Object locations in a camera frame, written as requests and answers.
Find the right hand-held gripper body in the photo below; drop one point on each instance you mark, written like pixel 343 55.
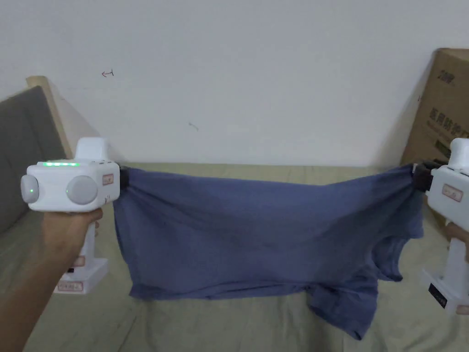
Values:
pixel 452 190

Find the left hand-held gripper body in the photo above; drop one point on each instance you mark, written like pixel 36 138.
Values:
pixel 66 183

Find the dark blue shirt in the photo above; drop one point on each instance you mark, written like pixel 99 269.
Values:
pixel 256 234

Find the person's left forearm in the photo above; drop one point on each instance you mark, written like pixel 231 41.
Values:
pixel 29 297

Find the person's right hand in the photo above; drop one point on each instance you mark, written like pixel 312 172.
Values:
pixel 458 231

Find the person's left hand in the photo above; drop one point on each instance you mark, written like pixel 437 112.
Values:
pixel 71 234

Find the grey padded headboard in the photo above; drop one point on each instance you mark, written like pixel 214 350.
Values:
pixel 25 146

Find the brown cardboard carton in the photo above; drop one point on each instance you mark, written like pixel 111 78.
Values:
pixel 439 110

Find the bed with pale green sheet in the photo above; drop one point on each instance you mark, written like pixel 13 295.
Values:
pixel 234 322

